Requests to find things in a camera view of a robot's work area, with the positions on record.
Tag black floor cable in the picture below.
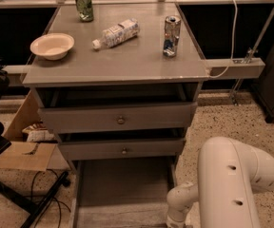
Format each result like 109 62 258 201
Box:
29 169 78 228

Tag metal diagonal rod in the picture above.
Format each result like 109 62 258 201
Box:
229 0 274 105

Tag white cable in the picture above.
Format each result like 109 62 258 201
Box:
208 0 239 80

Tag grey drawer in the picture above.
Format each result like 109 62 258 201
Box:
58 138 186 161
68 157 177 228
38 102 197 134

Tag silver blue energy can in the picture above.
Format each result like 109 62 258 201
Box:
163 15 181 57

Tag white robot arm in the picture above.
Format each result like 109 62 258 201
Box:
166 137 274 228

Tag grey middle drawer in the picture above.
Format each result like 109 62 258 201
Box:
58 138 186 161

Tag grey bottom drawer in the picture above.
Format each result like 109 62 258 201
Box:
68 157 177 228

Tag green soda can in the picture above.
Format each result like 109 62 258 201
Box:
75 0 94 22

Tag grey drawer cabinet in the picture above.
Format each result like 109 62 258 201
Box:
22 2 211 176

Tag leaning wooden board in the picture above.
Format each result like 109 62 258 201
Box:
3 91 40 142

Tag crumpled snack bag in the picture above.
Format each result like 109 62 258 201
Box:
22 123 55 143

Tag white bowl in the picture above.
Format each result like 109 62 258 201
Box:
29 33 74 61

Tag grey metal rail beam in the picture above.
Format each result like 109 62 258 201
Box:
205 58 265 80

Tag grey top drawer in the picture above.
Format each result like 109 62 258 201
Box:
38 102 197 134

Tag brown cardboard sheet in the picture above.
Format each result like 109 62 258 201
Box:
0 142 56 171

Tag clear plastic water bottle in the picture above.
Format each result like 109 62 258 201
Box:
92 18 140 50

